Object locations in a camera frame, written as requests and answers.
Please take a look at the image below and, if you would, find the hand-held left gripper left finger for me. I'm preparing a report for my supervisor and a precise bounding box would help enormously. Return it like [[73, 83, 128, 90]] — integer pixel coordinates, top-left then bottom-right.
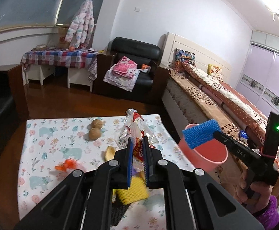
[[13, 138, 134, 230]]

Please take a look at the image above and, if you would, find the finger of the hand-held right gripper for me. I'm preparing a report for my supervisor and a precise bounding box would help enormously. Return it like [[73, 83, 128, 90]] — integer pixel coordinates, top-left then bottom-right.
[[212, 130, 236, 150]]

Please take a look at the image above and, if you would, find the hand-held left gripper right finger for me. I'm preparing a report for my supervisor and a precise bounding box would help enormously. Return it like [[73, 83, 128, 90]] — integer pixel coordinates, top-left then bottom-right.
[[142, 136, 266, 230]]

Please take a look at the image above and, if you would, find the blue foam net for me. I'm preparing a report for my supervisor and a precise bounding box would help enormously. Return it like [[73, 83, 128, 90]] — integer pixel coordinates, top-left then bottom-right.
[[182, 119, 222, 150]]

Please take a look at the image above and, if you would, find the pink plastic bucket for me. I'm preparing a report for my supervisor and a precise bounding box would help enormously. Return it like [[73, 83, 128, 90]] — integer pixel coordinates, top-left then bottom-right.
[[178, 124, 228, 173]]

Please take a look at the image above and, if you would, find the clear snack bag red label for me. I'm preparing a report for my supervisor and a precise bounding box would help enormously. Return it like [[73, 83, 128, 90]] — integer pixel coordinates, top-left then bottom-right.
[[117, 108, 165, 174]]

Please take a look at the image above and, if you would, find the black foam net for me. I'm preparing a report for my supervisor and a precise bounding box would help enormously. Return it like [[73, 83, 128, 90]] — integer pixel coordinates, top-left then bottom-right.
[[110, 202, 131, 227]]

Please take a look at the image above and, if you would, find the person's right hand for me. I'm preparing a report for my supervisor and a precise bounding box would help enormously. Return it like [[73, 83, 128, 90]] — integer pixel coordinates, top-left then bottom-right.
[[234, 169, 273, 215]]

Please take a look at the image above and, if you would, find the yellow foam net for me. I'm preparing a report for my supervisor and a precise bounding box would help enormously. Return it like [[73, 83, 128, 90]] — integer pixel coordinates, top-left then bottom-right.
[[113, 175, 150, 206]]

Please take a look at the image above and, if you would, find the bed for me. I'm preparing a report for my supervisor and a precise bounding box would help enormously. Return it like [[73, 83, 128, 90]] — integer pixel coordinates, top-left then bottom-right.
[[162, 32, 279, 190]]

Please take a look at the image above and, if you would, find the rolled floral quilt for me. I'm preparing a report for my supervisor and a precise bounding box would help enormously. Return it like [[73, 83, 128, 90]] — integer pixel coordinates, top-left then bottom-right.
[[183, 61, 268, 135]]

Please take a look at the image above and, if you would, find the yellow floral pillow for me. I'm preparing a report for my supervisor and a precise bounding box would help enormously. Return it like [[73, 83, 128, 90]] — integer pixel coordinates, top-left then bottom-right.
[[208, 64, 224, 81]]

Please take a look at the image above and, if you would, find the floral bear print tablecloth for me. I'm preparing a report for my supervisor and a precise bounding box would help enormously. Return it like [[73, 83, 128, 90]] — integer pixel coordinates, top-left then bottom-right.
[[18, 114, 195, 230]]

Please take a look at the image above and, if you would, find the white folded cloth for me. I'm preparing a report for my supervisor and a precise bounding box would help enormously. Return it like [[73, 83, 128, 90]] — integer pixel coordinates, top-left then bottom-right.
[[103, 68, 143, 92]]

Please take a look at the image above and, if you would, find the lilac sliding door wardrobe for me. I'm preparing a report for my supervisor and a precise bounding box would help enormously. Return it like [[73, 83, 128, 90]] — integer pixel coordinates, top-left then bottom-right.
[[234, 30, 279, 131]]

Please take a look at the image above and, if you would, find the colourful printed pillow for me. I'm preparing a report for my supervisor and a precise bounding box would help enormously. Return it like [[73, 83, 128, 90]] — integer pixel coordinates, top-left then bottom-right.
[[174, 48, 197, 73]]

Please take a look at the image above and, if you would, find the cream headboard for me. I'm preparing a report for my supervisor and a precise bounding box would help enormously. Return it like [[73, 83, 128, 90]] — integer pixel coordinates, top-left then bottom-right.
[[162, 32, 232, 80]]

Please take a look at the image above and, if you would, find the pink folded blanket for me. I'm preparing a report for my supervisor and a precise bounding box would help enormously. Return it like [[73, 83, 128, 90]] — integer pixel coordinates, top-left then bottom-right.
[[113, 56, 138, 79]]

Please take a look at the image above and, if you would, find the white desk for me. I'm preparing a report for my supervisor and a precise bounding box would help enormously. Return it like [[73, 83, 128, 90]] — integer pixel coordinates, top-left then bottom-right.
[[25, 63, 93, 92]]

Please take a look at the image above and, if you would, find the black leather armchair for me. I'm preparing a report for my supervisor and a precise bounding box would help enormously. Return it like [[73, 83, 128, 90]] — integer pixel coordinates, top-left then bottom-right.
[[93, 37, 171, 104]]

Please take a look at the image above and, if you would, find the plaid tablecloth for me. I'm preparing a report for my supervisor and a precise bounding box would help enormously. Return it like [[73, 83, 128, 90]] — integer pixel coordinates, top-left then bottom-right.
[[21, 48, 99, 82]]

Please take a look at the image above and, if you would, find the ceiling fan light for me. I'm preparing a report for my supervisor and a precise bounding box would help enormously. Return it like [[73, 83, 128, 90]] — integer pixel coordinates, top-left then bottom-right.
[[265, 5, 279, 25]]

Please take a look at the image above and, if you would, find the wooden side table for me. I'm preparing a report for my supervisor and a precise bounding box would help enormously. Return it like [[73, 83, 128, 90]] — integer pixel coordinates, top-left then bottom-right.
[[0, 63, 30, 123]]

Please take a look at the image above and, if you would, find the pink patterned hanging jacket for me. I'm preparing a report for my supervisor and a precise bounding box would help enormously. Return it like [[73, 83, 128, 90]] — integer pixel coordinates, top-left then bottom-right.
[[65, 0, 95, 49]]

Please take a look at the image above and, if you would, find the window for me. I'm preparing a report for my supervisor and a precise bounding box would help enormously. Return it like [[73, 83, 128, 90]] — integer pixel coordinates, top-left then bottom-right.
[[0, 0, 109, 33]]

